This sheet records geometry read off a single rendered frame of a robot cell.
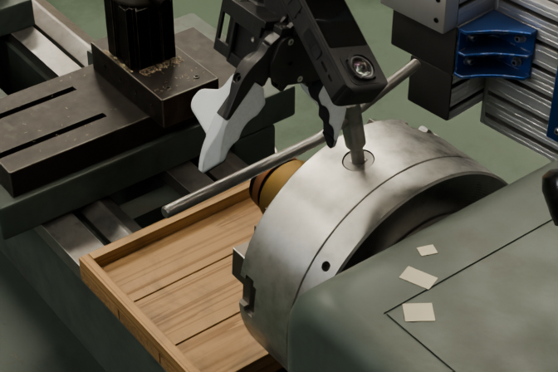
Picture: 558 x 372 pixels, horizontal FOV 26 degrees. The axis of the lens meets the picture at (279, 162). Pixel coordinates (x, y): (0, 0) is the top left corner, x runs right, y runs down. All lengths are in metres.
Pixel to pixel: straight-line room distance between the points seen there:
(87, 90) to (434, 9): 0.55
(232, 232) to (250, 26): 0.72
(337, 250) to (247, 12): 0.30
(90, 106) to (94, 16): 2.21
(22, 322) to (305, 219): 0.96
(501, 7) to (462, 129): 1.54
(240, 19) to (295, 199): 0.29
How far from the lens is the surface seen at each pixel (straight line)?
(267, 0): 1.04
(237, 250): 1.35
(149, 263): 1.68
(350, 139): 1.24
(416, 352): 1.03
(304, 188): 1.27
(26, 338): 2.09
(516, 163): 3.38
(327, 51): 0.96
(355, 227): 1.22
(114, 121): 1.80
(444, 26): 1.89
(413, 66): 1.27
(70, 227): 1.78
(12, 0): 2.25
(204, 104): 1.05
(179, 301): 1.62
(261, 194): 1.45
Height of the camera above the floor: 1.99
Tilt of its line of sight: 37 degrees down
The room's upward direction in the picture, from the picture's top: straight up
